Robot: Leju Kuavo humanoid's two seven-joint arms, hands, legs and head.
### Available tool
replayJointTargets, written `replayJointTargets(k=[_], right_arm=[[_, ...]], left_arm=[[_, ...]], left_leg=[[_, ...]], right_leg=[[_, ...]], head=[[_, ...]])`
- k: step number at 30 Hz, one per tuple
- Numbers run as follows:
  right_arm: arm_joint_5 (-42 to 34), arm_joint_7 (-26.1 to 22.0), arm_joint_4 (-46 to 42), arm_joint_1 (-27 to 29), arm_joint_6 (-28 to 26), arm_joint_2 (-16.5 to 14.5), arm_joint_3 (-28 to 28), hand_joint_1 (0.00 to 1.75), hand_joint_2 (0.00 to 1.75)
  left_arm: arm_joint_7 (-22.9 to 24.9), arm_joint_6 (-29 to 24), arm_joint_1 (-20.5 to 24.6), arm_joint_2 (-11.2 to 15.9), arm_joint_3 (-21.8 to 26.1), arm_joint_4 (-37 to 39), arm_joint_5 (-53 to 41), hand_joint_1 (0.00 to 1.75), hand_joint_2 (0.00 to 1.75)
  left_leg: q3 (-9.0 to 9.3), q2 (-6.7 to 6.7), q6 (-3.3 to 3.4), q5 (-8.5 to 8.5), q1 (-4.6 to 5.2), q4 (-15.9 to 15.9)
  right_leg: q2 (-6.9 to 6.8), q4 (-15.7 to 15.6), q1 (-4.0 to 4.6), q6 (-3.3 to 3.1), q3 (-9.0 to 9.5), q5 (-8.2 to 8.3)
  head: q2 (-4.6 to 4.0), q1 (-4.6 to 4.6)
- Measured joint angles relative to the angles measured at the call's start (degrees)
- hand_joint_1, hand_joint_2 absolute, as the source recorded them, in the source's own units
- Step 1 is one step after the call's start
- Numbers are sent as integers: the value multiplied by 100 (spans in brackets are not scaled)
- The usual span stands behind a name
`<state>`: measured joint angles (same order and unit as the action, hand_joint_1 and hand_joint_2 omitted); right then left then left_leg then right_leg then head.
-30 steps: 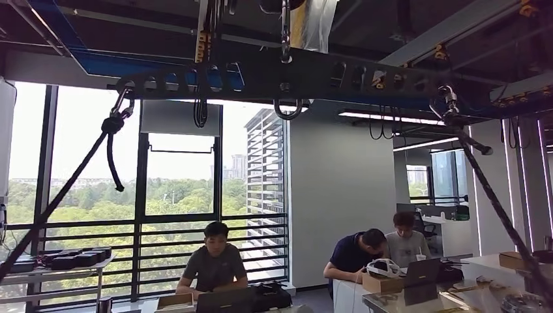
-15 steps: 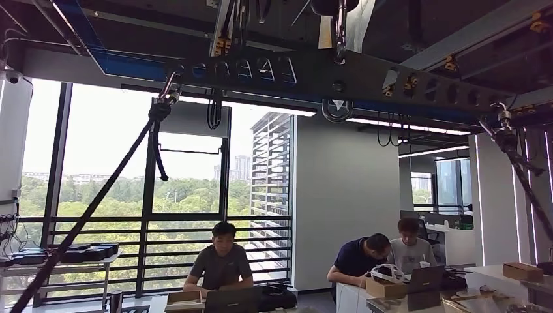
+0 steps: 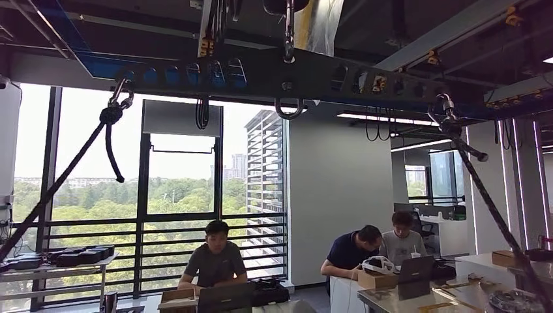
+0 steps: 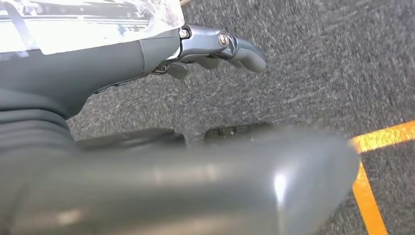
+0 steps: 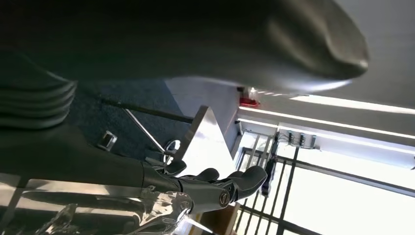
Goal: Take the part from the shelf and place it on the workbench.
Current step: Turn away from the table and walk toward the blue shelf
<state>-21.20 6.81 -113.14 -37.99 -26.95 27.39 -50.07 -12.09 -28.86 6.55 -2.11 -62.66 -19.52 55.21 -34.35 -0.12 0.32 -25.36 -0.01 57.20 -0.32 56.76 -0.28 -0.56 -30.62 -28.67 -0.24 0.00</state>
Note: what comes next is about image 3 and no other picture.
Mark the stainless steel workbench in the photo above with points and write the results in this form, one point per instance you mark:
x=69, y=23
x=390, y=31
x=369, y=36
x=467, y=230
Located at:
x=389, y=302
x=285, y=307

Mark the steel U shackle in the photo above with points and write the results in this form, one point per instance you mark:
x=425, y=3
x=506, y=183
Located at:
x=289, y=114

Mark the black perforated spreader bar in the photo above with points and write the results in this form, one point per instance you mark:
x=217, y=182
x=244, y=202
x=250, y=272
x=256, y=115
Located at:
x=268, y=77

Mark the grey roller blind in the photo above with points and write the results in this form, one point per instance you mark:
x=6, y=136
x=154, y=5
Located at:
x=181, y=117

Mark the thin strip light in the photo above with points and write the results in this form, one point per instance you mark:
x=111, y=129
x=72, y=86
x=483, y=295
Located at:
x=421, y=145
x=389, y=119

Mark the person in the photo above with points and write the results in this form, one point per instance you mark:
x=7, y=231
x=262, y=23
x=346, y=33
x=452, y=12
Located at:
x=345, y=255
x=216, y=259
x=402, y=246

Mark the steel hoist hook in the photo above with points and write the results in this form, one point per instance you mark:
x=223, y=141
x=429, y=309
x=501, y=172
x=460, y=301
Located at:
x=289, y=34

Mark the black bag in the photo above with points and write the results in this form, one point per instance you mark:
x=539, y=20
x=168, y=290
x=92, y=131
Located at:
x=270, y=291
x=443, y=271

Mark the translucent white plastic bag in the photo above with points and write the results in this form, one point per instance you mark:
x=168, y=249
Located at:
x=319, y=26

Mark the white VR headset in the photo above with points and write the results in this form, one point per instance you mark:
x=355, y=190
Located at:
x=378, y=264

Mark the open grey laptop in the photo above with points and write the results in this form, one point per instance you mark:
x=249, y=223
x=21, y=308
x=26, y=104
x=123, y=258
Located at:
x=415, y=268
x=224, y=298

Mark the black mesh office chair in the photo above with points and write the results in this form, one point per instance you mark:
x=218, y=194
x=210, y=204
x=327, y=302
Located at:
x=418, y=224

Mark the small cardboard box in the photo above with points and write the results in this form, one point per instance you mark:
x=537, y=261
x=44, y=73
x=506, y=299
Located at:
x=376, y=281

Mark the steel carabiner clip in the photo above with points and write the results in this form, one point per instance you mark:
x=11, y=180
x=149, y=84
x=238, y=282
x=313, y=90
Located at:
x=445, y=106
x=121, y=93

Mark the clear cup with straw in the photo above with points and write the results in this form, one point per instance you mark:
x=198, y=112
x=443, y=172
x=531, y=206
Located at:
x=415, y=254

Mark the open brown cardboard box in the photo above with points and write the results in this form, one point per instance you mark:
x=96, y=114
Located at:
x=177, y=300

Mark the white counter desk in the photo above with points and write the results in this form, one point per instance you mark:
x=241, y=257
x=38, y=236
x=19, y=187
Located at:
x=449, y=237

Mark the green desk object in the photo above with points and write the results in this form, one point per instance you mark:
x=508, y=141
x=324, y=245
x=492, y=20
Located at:
x=459, y=213

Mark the blue overhead crane beam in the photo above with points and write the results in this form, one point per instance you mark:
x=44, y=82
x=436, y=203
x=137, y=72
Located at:
x=99, y=67

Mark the black equipment case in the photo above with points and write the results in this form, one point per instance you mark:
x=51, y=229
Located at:
x=82, y=255

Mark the white metal side table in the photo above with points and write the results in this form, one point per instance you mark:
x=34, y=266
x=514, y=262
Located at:
x=56, y=271

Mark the flat cardboard box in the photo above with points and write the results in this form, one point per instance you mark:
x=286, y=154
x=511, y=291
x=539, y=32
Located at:
x=505, y=258

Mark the black battery charger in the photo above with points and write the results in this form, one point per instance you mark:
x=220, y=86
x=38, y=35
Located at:
x=26, y=263

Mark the black zip carrying case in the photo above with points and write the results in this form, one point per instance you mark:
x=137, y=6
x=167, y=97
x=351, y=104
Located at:
x=540, y=255

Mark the long red barrier belt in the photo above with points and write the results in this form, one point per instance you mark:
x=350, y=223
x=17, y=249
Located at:
x=547, y=239

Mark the long ceiling light panel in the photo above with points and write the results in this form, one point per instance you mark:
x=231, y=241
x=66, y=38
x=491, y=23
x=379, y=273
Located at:
x=548, y=60

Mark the white overhead gantry rail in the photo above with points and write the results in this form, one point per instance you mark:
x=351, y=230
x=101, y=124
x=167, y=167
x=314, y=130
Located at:
x=211, y=26
x=518, y=90
x=449, y=34

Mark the short black post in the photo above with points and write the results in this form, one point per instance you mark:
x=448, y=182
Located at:
x=110, y=302

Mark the white security camera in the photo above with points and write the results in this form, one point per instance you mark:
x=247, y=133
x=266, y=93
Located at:
x=3, y=82

